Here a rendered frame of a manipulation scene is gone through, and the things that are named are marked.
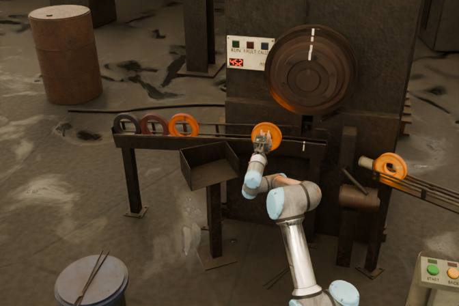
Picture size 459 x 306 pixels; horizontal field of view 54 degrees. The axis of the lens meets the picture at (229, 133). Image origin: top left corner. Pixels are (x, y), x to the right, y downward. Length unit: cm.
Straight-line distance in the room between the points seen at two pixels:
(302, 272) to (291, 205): 25
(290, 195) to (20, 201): 228
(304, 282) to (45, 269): 167
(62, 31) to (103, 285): 298
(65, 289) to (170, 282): 72
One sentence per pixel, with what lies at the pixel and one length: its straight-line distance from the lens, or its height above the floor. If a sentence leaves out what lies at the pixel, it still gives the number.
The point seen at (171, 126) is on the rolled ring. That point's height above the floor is 70.
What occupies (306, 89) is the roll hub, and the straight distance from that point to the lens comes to 229.
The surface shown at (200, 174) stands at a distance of 246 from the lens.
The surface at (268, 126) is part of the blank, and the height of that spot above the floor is 90.
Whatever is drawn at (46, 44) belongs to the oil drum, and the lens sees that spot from 474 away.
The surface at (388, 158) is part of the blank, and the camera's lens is 239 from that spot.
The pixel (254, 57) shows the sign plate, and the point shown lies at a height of 113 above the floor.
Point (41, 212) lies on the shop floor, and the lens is 342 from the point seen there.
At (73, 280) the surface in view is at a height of 43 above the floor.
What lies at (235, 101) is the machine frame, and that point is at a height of 87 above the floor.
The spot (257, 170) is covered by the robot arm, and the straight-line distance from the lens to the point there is 209.
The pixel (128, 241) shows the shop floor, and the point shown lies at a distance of 300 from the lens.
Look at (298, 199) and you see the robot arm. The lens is 180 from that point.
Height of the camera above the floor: 197
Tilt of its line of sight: 29 degrees down
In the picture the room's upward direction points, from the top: 1 degrees counter-clockwise
